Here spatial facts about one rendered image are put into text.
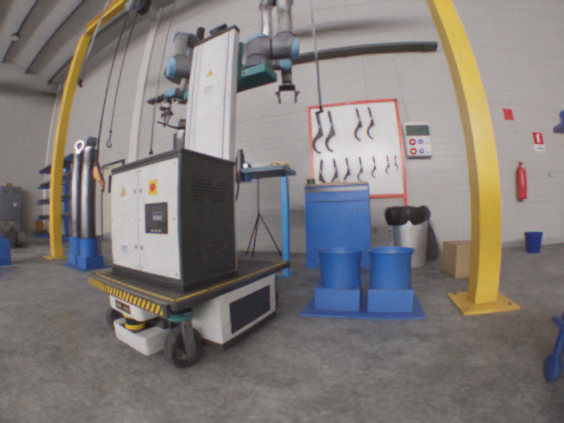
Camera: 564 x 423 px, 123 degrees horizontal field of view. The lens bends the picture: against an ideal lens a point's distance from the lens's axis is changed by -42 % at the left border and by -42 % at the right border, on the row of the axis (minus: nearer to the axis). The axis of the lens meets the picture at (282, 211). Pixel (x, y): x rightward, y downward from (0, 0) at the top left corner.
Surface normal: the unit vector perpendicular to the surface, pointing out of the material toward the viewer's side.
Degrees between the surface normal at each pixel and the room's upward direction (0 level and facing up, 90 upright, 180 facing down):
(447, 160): 90
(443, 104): 90
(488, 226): 90
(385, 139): 90
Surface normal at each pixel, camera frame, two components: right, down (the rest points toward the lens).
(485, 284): -0.34, -0.01
